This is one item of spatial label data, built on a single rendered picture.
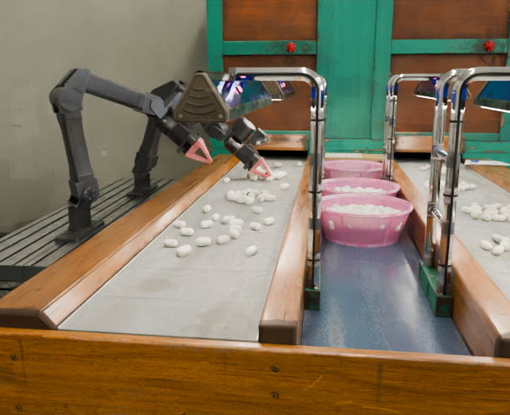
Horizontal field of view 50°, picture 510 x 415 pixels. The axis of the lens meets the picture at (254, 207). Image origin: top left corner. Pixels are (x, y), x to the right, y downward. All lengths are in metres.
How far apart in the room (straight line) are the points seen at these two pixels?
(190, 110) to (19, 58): 2.99
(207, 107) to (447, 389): 0.50
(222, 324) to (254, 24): 1.89
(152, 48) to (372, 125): 1.49
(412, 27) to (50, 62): 2.14
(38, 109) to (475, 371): 3.23
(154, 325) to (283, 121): 1.80
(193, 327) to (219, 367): 0.08
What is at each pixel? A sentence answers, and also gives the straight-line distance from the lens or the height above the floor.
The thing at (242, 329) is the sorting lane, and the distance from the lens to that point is 0.83.
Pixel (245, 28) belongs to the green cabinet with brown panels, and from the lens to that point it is 2.57.
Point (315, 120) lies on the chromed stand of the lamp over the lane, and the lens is 0.99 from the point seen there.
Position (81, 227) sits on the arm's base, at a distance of 1.64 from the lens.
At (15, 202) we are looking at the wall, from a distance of 3.87.
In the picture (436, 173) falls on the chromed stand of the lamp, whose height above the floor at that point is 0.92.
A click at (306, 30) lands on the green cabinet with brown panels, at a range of 2.54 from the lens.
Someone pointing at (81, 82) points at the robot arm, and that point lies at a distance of 1.58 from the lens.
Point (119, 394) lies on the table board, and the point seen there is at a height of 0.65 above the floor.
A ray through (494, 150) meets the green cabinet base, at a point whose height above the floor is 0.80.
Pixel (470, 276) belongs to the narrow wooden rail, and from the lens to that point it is 1.04.
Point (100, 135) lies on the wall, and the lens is 3.55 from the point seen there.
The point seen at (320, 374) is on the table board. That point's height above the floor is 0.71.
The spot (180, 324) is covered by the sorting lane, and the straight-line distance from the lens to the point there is 0.85.
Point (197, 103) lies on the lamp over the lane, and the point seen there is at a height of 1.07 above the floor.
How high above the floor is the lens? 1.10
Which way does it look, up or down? 13 degrees down
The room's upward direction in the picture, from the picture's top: straight up
